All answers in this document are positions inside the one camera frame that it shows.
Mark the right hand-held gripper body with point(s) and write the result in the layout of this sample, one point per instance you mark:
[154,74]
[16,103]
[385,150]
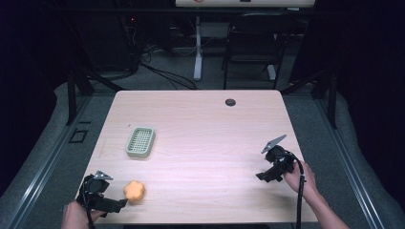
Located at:
[280,160]

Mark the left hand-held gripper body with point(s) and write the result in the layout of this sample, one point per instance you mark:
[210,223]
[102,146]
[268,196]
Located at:
[95,191]

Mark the orange flower-shaped soap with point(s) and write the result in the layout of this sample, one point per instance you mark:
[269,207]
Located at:
[134,192]

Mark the green soap dish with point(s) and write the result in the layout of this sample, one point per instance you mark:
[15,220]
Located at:
[140,142]

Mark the person's right hand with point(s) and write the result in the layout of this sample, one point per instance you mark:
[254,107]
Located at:
[301,179]

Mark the person's left hand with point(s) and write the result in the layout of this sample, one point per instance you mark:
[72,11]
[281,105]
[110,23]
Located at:
[74,218]

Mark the dark round table grommet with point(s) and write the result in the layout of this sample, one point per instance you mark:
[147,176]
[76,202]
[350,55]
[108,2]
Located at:
[230,102]

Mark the black metal stand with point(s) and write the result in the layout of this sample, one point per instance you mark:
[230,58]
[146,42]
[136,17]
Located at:
[324,92]
[79,89]

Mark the white desk leg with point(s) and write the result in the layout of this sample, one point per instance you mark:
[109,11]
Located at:
[271,72]
[198,51]

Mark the black chair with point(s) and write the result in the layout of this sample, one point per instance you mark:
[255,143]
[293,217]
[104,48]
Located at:
[254,41]

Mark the aluminium floor rail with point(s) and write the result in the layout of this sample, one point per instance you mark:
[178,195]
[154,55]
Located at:
[44,165]
[350,165]

